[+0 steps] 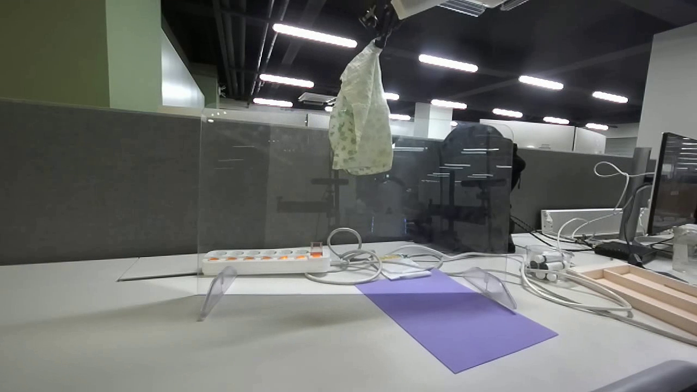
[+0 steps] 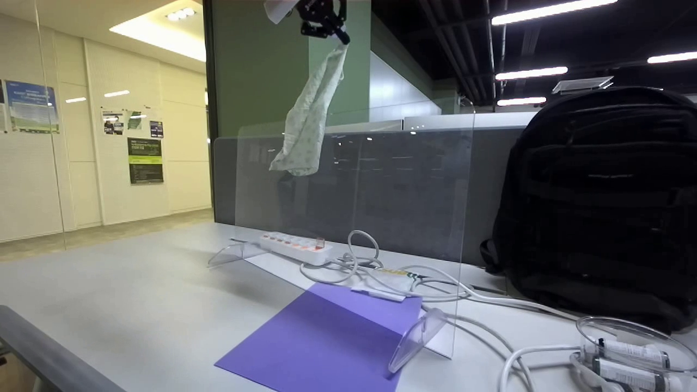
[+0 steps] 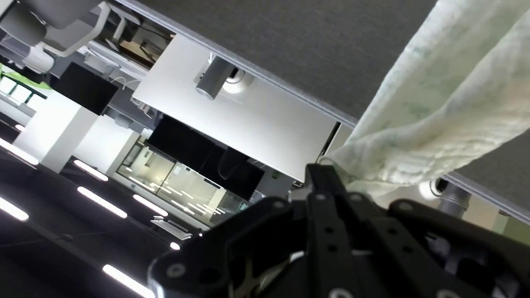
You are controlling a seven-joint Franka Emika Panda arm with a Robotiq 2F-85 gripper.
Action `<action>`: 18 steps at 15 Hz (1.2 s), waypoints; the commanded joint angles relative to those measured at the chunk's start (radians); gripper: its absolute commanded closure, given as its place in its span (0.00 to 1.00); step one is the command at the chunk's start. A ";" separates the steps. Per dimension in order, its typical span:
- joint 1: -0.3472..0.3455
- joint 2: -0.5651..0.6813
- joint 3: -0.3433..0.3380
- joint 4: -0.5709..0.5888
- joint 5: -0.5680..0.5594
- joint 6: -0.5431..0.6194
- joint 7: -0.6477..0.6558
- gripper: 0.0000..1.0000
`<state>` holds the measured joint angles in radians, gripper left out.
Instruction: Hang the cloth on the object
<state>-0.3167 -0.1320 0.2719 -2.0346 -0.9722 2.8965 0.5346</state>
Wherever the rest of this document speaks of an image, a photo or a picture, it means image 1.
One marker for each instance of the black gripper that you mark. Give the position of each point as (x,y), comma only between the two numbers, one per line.
(379,16)

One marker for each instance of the green white patterned cloth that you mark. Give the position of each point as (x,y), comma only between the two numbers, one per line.
(360,117)

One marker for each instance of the ceiling light strip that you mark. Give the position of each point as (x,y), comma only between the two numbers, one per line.
(393,97)
(507,114)
(556,120)
(540,82)
(273,102)
(286,82)
(400,117)
(597,127)
(611,97)
(448,106)
(446,63)
(314,36)

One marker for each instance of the black backpack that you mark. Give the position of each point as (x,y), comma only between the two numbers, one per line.
(470,188)

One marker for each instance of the clear acrylic panel stand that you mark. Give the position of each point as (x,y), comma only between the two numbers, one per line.
(275,188)

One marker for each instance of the white power strip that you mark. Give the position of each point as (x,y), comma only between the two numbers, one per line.
(262,261)

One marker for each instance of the white rectangular box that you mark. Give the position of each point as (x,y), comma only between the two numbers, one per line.
(580,220)

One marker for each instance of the white power adapter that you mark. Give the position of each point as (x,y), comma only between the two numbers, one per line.
(550,273)
(540,258)

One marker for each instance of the purple paper mat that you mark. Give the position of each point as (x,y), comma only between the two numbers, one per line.
(458,318)

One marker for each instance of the grey monitor stand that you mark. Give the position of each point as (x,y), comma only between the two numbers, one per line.
(641,204)

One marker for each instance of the grey office partition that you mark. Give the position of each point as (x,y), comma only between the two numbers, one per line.
(94,182)

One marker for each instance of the dark computer monitor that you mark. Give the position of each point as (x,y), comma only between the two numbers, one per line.
(676,185)

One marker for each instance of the white cup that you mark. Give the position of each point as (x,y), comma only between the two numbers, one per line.
(683,246)

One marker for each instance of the light wooden frame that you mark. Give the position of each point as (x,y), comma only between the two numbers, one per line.
(645,290)

